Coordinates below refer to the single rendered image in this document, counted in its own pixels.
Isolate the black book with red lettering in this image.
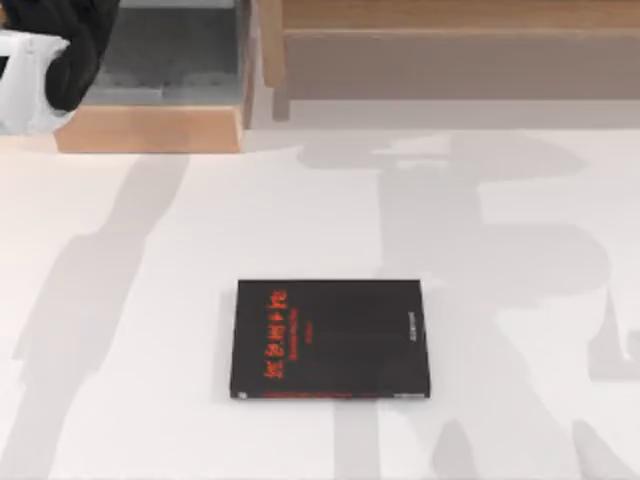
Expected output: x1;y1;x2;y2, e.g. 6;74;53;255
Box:
229;278;432;402

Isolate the pale wooden drawer front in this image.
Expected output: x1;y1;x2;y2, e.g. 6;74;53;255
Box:
53;105;245;154

